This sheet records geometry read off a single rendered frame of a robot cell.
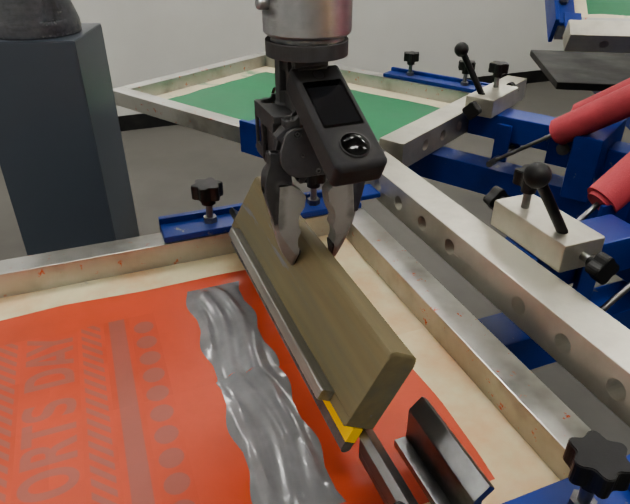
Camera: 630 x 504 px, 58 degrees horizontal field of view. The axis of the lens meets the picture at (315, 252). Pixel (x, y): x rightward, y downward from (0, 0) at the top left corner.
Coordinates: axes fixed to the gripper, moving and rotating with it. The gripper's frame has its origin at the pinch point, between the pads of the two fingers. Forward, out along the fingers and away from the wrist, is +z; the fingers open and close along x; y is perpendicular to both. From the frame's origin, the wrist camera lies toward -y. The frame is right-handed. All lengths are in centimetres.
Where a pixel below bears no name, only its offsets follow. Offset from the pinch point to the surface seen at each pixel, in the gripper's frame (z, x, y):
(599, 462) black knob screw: 3.4, -10.1, -28.2
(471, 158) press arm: 16, -56, 50
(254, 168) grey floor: 108, -68, 277
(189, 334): 13.9, 12.3, 9.2
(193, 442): 14.0, 15.0, -6.9
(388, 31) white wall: 53, -212, 380
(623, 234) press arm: 5.1, -40.5, -1.9
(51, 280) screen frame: 12.7, 27.4, 25.5
